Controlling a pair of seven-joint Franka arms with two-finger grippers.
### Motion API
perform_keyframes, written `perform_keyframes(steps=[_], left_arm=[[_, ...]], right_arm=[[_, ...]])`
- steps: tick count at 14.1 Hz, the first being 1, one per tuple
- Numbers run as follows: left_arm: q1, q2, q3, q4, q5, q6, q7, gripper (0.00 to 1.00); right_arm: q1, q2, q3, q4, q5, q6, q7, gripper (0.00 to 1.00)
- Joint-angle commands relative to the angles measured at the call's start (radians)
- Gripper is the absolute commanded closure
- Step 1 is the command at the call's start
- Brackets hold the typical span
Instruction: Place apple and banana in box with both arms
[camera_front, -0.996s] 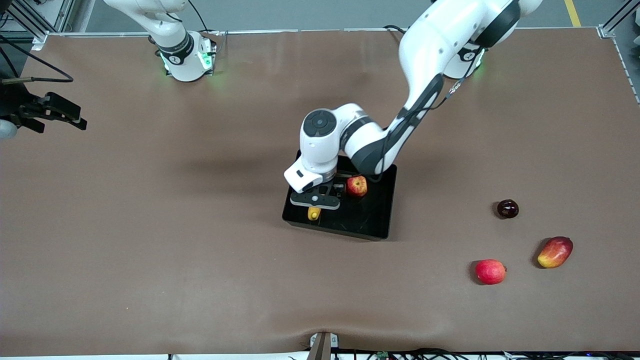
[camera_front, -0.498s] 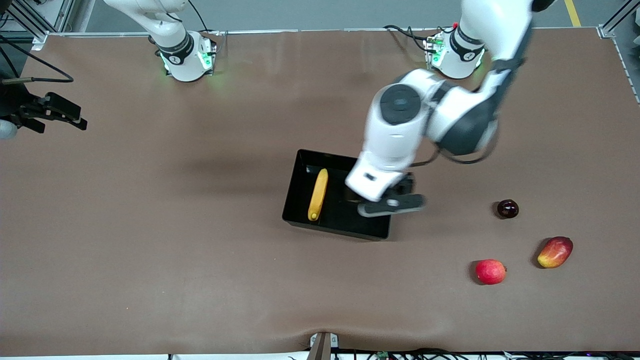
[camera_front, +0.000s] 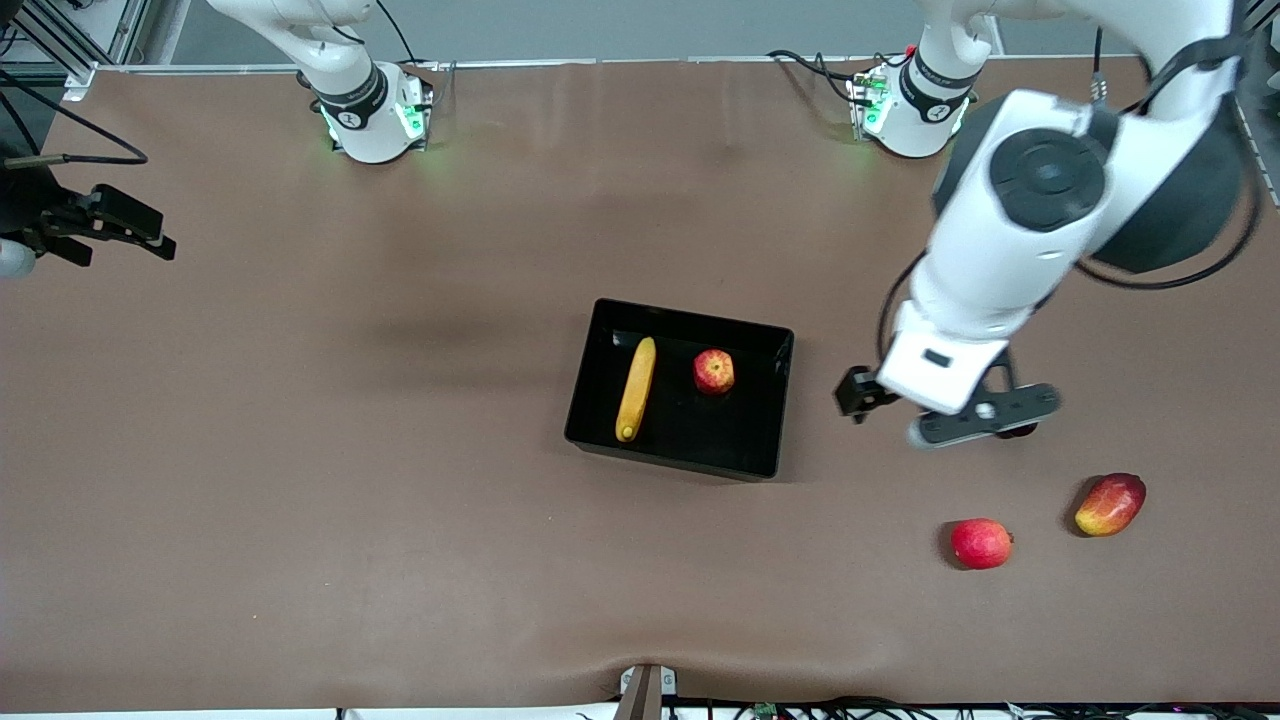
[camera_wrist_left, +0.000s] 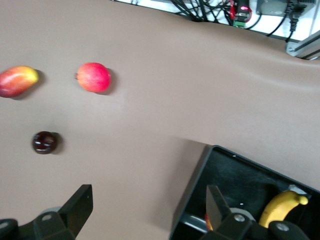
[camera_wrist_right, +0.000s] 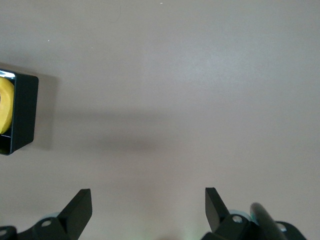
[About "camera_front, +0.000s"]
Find red yellow apple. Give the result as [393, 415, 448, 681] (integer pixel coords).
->
[693, 348, 736, 395]

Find black plastic box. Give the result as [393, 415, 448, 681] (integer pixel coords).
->
[563, 297, 796, 482]

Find yellow banana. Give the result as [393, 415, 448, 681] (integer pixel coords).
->
[615, 336, 658, 443]

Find round red apple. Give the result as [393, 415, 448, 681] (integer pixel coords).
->
[950, 518, 1015, 571]

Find red yellow mango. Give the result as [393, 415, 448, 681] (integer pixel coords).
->
[1074, 472, 1148, 538]

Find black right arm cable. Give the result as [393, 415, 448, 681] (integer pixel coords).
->
[0, 70, 149, 166]

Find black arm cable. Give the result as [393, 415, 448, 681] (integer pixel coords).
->
[0, 70, 149, 166]
[878, 25, 1266, 366]

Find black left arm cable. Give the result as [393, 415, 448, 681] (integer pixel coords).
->
[878, 25, 1266, 366]

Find aluminium frame profile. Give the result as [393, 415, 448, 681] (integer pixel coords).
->
[0, 0, 151, 101]

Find black right base cable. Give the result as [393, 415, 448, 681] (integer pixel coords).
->
[375, 0, 441, 71]

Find black base cable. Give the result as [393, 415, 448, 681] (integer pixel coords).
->
[375, 0, 441, 71]
[766, 48, 881, 106]

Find black left base cable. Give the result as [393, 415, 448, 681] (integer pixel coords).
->
[766, 48, 881, 106]

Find metal table clamp bracket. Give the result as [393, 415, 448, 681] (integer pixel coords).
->
[618, 664, 679, 720]

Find silver table edge rail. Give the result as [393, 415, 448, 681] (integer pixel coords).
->
[95, 55, 1151, 76]

